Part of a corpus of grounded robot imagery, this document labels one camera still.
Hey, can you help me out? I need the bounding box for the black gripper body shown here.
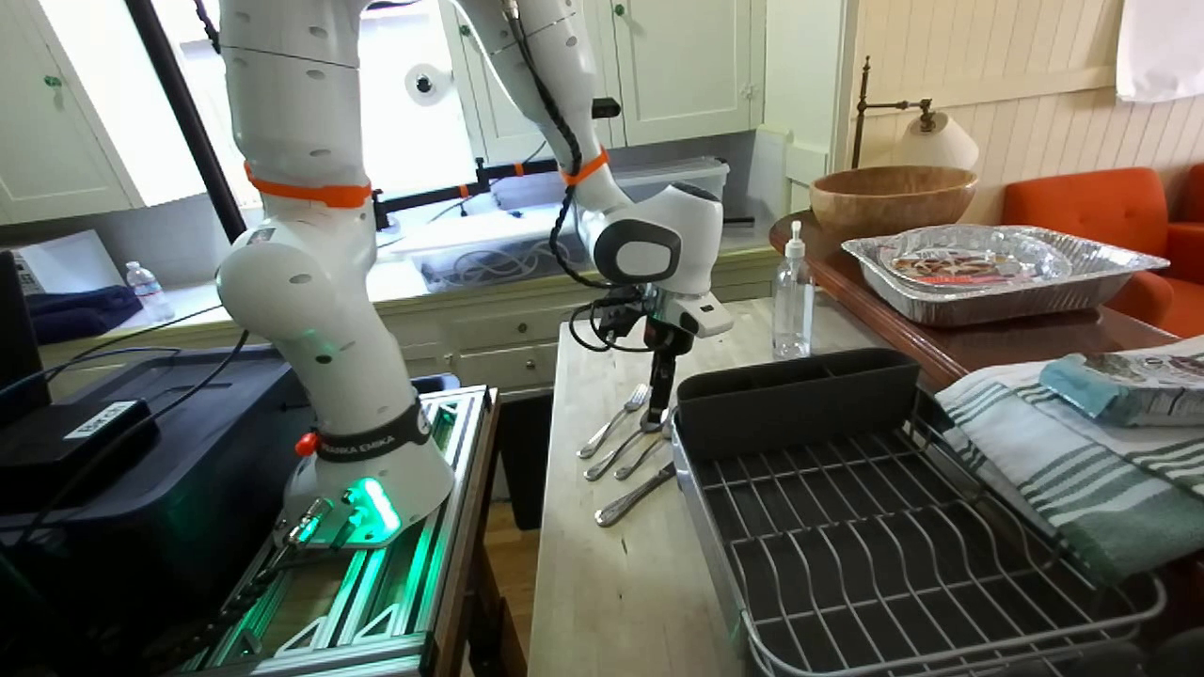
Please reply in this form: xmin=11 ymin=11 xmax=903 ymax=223
xmin=635 ymin=313 xmax=699 ymax=368

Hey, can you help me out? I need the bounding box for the large silver spoon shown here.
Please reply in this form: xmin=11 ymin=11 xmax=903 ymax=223
xmin=585 ymin=407 xmax=671 ymax=484

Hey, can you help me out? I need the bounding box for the small silver spoon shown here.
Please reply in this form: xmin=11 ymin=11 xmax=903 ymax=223
xmin=612 ymin=427 xmax=676 ymax=484

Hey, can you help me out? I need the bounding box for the silver table knife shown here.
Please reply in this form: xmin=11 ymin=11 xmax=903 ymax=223
xmin=591 ymin=461 xmax=680 ymax=529

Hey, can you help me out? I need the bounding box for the clear hand sanitizer pump bottle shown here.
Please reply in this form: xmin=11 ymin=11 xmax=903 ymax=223
xmin=768 ymin=219 xmax=820 ymax=365

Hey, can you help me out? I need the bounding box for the white counter cabinet with drawers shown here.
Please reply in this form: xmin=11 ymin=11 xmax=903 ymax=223
xmin=371 ymin=266 xmax=784 ymax=400

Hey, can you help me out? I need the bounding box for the large wooden bowl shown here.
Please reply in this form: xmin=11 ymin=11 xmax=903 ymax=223
xmin=809 ymin=160 xmax=981 ymax=249

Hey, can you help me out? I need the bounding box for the black clamp bar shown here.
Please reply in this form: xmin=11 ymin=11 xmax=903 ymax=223
xmin=360 ymin=154 xmax=558 ymax=229

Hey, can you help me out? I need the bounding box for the brown wooden side table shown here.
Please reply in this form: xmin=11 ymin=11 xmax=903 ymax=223
xmin=764 ymin=207 xmax=1204 ymax=632

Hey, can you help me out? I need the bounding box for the brass lamp with white shade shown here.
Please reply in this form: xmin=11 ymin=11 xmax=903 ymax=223
xmin=848 ymin=54 xmax=981 ymax=178

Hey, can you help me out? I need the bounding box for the aluminium foil baking pan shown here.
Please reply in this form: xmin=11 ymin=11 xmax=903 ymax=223
xmin=840 ymin=223 xmax=1173 ymax=332

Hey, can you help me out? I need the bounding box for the aluminium robot mounting stand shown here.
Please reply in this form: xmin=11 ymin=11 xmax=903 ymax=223
xmin=184 ymin=380 xmax=503 ymax=677

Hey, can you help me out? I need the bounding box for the white tape roll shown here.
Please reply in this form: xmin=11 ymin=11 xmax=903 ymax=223
xmin=404 ymin=59 xmax=454 ymax=108

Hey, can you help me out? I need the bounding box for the green striped white towel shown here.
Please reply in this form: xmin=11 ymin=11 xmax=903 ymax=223
xmin=934 ymin=357 xmax=1204 ymax=590

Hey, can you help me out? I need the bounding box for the orange sofa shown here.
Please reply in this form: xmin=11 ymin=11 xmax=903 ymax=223
xmin=997 ymin=160 xmax=1204 ymax=340

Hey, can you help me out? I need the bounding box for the large black box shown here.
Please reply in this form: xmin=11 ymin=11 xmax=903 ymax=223
xmin=0 ymin=348 xmax=315 ymax=677

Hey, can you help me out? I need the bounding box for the folded newspaper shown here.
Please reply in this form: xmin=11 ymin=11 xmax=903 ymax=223
xmin=1085 ymin=335 xmax=1204 ymax=400

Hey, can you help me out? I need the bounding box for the small clear water bottle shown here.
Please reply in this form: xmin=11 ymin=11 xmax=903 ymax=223
xmin=123 ymin=254 xmax=173 ymax=322

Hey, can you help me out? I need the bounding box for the black diagonal pole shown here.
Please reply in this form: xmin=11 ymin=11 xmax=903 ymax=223
xmin=123 ymin=0 xmax=251 ymax=244

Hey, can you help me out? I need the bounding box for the white hanging cloth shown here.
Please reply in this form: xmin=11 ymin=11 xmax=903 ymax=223
xmin=1114 ymin=0 xmax=1204 ymax=106

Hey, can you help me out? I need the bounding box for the flat black device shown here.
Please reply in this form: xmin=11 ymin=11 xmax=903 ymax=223
xmin=0 ymin=394 xmax=162 ymax=513

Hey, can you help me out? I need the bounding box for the dark blue cloth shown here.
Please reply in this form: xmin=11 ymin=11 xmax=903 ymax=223
xmin=21 ymin=282 xmax=146 ymax=347

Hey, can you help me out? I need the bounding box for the white paper sheet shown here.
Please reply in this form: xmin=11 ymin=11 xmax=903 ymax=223
xmin=11 ymin=227 xmax=123 ymax=297

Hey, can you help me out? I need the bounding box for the black monitor edge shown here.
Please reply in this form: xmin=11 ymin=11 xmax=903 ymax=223
xmin=0 ymin=249 xmax=52 ymax=425

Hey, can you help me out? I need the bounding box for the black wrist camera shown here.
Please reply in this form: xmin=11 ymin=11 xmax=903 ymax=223
xmin=568 ymin=288 xmax=650 ymax=357

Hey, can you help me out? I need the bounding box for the black wire dish rack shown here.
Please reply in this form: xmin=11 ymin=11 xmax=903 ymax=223
xmin=672 ymin=347 xmax=1160 ymax=677

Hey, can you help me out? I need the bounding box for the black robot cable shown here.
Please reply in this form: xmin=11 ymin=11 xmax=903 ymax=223
xmin=499 ymin=0 xmax=656 ymax=357

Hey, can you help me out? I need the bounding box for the coiled grey cable bundle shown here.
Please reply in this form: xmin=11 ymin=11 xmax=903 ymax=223
xmin=418 ymin=234 xmax=593 ymax=294

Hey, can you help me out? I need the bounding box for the silver wire dish rack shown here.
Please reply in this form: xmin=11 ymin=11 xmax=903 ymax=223
xmin=671 ymin=400 xmax=1169 ymax=677

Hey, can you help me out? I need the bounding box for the white wall cabinet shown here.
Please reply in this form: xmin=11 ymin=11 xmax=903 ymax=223
xmin=437 ymin=0 xmax=768 ymax=160
xmin=0 ymin=0 xmax=211 ymax=229

